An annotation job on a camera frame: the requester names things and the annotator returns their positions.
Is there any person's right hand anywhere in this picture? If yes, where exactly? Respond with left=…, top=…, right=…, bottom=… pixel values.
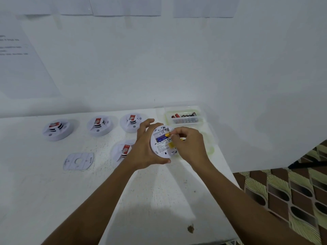
left=170, top=126, right=213, bottom=173

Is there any person's left hand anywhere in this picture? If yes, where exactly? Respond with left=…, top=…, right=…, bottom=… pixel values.
left=124, top=118, right=172, bottom=171

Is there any white smoke detector red label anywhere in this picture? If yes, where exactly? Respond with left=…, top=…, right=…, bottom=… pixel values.
left=111, top=140, right=136, bottom=164
left=150, top=125, right=179, bottom=159
left=119, top=113, right=143, bottom=133
left=87, top=116, right=114, bottom=137
left=42, top=119, right=75, bottom=142

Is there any white detector mounting plate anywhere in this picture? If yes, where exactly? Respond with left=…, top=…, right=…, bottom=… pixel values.
left=63, top=152, right=94, bottom=172

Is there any person's left forearm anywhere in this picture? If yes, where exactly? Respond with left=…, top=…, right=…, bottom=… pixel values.
left=42, top=159, right=140, bottom=245

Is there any person's right forearm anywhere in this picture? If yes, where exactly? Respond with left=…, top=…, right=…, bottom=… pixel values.
left=197, top=162, right=315, bottom=245

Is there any green brown patterned floor mat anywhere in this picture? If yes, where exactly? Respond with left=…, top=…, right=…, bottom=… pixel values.
left=232, top=140, right=327, bottom=245

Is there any black bar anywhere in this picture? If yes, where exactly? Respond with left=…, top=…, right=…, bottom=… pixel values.
left=287, top=160, right=327, bottom=169

